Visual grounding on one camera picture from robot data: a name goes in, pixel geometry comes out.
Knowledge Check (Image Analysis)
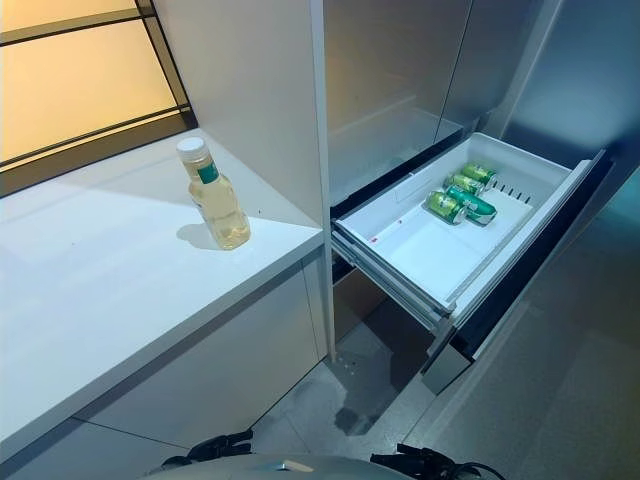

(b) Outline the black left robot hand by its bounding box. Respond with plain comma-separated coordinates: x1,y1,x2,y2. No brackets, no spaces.
164,428,254,469

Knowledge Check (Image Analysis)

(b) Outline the white fridge drawer bin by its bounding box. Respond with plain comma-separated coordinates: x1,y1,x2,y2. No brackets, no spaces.
333,132,591,314

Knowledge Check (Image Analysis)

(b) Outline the green drink can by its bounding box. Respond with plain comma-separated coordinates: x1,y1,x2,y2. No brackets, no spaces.
446,184,500,227
424,189,469,226
442,172,486,197
459,162,499,187

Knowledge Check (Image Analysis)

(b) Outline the lit window with dark frame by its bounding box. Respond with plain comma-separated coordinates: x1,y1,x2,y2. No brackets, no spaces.
0,0,201,186

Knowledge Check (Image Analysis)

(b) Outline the yellow drink bottle white cap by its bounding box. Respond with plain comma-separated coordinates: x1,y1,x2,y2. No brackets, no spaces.
175,137,251,251

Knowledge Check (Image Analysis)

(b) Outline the stainless steel fridge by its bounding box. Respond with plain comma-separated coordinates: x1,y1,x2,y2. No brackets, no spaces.
322,0,640,401

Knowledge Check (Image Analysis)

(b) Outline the dark fridge drawer front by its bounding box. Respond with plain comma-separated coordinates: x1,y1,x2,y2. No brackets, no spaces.
419,149,616,396

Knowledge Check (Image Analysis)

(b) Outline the grey robot body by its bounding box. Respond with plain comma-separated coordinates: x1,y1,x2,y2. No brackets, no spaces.
144,449,401,480

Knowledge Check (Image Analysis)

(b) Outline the grey drawer slide rail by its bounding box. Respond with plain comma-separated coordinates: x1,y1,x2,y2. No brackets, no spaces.
330,227,454,351

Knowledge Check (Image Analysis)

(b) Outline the tall white cabinet panel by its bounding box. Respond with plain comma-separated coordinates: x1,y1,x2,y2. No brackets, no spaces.
152,0,334,361

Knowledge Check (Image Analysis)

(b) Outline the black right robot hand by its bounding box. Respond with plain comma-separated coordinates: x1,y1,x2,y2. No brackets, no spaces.
369,442,501,480

